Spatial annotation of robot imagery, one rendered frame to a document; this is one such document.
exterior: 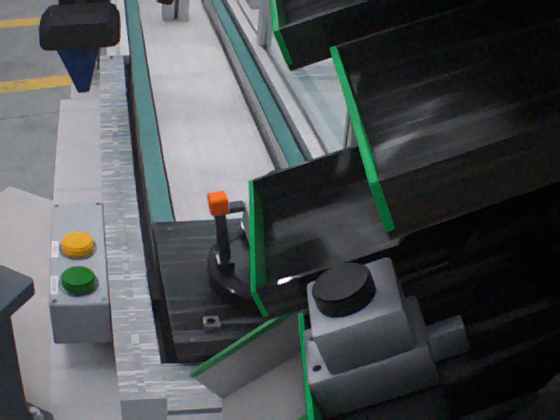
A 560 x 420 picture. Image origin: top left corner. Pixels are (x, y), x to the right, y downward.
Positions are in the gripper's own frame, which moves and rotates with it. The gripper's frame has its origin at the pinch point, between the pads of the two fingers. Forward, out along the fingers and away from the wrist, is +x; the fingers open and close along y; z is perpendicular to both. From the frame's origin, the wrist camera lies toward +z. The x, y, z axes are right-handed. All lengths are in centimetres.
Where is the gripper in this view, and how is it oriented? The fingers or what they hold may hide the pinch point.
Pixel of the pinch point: (83, 55)
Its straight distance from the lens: 68.3
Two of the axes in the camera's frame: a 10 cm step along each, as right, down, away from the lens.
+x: -0.7, 8.4, 5.4
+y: -2.1, -5.4, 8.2
